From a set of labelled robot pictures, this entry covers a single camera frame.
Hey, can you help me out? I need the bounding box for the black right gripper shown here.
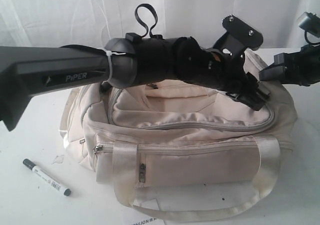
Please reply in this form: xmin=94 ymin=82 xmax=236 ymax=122
xmin=259 ymin=54 xmax=295 ymax=83

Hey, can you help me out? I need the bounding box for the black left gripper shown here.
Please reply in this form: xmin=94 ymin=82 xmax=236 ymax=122
xmin=203 ymin=32 xmax=271 ymax=111

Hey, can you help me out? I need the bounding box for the cream fabric duffel bag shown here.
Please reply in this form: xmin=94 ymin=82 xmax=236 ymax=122
xmin=58 ymin=48 xmax=300 ymax=214

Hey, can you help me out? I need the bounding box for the white marker with black cap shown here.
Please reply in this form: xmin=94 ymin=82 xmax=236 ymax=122
xmin=22 ymin=158 xmax=72 ymax=197

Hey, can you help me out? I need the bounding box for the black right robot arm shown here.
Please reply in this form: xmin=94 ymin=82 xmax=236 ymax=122
xmin=259 ymin=43 xmax=320 ymax=87

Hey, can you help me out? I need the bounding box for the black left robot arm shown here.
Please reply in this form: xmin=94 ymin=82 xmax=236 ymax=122
xmin=0 ymin=37 xmax=270 ymax=131

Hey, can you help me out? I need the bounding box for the white printed paper sheet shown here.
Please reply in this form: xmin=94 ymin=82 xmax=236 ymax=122
xmin=123 ymin=210 xmax=166 ymax=225

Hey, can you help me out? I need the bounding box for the white backdrop curtain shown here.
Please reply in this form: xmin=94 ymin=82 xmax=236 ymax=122
xmin=0 ymin=0 xmax=320 ymax=48

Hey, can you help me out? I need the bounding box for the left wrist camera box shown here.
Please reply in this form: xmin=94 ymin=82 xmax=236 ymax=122
xmin=222 ymin=14 xmax=264 ymax=51

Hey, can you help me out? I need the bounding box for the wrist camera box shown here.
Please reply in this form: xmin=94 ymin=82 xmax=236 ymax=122
xmin=222 ymin=14 xmax=264 ymax=51
xmin=297 ymin=12 xmax=320 ymax=36

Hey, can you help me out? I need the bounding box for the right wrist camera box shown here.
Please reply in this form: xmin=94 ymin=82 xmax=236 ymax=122
xmin=297 ymin=12 xmax=320 ymax=36

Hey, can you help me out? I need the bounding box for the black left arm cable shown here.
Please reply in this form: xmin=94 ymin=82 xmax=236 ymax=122
xmin=134 ymin=3 xmax=163 ymax=40

